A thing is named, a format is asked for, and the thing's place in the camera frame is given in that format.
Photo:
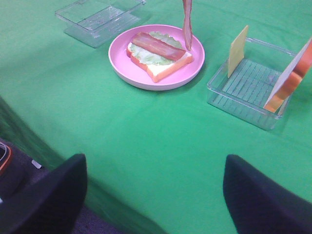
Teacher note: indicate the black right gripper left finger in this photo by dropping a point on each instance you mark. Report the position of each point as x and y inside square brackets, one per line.
[51, 205]

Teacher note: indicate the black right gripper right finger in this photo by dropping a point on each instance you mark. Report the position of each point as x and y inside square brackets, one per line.
[258, 205]

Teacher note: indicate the toy bread slice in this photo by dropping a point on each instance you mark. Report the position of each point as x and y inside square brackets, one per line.
[159, 72]
[290, 78]

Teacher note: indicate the toy lettuce leaf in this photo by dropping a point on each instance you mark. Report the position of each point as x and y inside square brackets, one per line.
[146, 57]

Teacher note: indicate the toy bacon strip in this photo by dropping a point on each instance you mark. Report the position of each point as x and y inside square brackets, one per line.
[159, 44]
[187, 26]

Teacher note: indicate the white scrap on floor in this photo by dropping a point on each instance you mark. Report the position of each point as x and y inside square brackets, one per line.
[36, 164]

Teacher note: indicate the orange rimmed dark object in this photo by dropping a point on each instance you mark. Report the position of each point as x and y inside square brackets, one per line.
[11, 173]

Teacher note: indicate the right clear plastic tray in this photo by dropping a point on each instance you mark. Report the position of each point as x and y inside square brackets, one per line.
[244, 93]

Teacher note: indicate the clear plastic tray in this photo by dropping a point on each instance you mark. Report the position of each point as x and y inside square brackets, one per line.
[244, 93]
[94, 22]

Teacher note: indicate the green tablecloth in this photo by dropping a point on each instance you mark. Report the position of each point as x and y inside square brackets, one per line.
[155, 159]

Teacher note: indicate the pink round plate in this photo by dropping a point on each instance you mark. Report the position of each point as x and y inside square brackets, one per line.
[137, 77]

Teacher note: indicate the yellow toy cheese slice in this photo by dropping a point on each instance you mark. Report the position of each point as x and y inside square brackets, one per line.
[236, 54]

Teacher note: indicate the left clear plastic tray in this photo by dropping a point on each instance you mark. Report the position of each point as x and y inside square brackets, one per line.
[94, 22]

